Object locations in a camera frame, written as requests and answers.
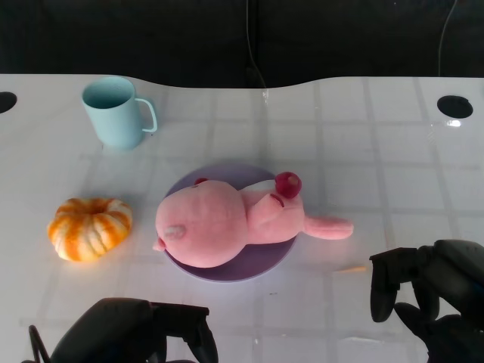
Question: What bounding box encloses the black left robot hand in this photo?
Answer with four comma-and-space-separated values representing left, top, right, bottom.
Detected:
50, 297, 219, 363

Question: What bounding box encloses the black round table grommet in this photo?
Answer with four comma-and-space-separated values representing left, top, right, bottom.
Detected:
0, 91, 18, 113
436, 95, 474, 118

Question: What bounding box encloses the pink plush pig doll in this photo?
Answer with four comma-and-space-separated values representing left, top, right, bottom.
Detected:
152, 171, 355, 268

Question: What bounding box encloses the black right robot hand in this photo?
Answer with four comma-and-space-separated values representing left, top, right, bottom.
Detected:
369, 239, 484, 363

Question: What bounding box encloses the light blue plastic mug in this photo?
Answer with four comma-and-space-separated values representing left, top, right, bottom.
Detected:
82, 76, 158, 150

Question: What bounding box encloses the black cable at left hand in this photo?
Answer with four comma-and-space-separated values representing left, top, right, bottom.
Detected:
28, 324, 51, 363

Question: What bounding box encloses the lavender round plate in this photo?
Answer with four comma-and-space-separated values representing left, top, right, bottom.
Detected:
162, 165, 298, 283

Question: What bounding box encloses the orange white striped pumpkin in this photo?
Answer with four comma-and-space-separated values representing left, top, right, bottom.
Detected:
47, 197, 134, 262

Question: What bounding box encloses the thin grey hanging cable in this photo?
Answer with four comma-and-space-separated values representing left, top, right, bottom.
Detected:
438, 0, 460, 78
245, 0, 268, 90

